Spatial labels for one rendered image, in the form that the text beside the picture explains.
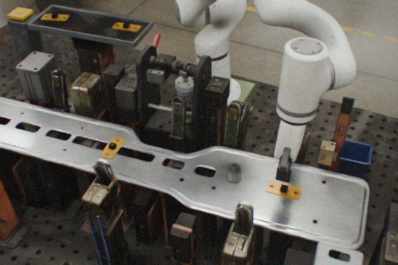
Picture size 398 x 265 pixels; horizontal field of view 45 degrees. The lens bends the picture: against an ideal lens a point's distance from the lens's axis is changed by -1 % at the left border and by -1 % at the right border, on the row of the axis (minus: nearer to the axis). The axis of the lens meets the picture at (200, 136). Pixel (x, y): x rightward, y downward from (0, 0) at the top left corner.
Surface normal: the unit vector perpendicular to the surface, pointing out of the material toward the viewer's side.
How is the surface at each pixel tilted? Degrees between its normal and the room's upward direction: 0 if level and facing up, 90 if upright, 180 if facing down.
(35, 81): 90
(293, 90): 90
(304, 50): 2
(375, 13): 0
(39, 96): 90
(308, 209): 0
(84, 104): 90
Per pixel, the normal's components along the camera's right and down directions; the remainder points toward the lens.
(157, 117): -0.01, -0.75
